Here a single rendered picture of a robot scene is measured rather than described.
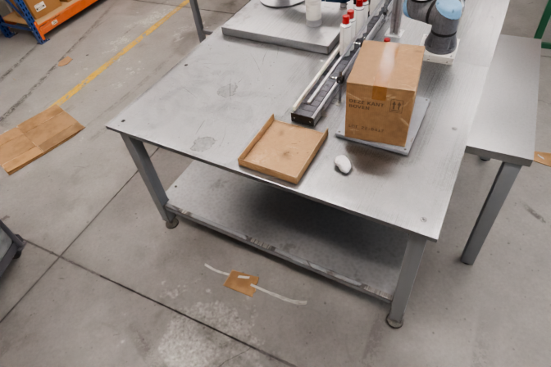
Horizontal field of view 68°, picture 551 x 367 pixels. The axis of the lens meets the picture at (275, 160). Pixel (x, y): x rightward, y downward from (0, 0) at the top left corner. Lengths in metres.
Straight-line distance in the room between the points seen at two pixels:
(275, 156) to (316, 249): 0.63
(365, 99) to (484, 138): 0.53
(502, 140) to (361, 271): 0.84
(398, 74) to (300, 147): 0.47
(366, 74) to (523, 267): 1.41
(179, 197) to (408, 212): 1.39
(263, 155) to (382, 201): 0.50
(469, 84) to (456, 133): 0.35
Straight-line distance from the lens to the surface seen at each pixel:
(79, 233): 2.82
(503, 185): 1.91
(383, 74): 1.56
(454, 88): 2.03
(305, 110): 1.77
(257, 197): 2.30
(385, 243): 2.12
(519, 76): 2.19
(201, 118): 1.90
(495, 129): 1.86
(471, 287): 2.35
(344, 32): 2.03
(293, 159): 1.62
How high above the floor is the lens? 1.99
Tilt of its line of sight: 46 degrees down
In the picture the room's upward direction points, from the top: 8 degrees counter-clockwise
